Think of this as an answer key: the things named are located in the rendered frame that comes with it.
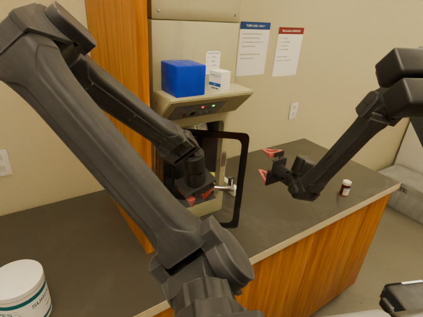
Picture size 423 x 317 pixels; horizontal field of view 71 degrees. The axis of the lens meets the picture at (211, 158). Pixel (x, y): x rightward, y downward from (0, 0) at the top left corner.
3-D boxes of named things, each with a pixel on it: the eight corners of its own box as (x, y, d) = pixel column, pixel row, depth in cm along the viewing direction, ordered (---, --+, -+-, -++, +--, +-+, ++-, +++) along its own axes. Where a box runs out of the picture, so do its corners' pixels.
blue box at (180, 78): (160, 90, 94) (160, 60, 89) (188, 87, 99) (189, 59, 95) (175, 98, 86) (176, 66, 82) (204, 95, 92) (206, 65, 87)
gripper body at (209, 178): (174, 185, 85) (171, 168, 80) (203, 170, 89) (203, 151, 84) (186, 200, 81) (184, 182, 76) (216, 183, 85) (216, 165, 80)
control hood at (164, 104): (153, 120, 97) (152, 90, 93) (231, 109, 114) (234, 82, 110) (169, 133, 89) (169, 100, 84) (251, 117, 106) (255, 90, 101)
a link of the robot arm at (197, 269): (169, 312, 33) (208, 287, 32) (165, 246, 42) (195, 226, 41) (216, 344, 37) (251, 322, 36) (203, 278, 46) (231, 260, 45)
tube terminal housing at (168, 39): (133, 200, 137) (120, 14, 102) (193, 182, 154) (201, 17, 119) (155, 232, 119) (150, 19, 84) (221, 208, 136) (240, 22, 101)
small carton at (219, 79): (208, 88, 99) (209, 70, 97) (217, 86, 103) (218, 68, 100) (220, 91, 97) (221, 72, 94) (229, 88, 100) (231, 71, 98)
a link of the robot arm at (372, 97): (381, 99, 70) (415, 109, 74) (371, 85, 74) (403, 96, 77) (288, 201, 99) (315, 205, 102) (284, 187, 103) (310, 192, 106)
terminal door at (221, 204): (159, 222, 117) (158, 126, 98) (237, 228, 116) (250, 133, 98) (159, 223, 116) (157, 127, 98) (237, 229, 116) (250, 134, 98)
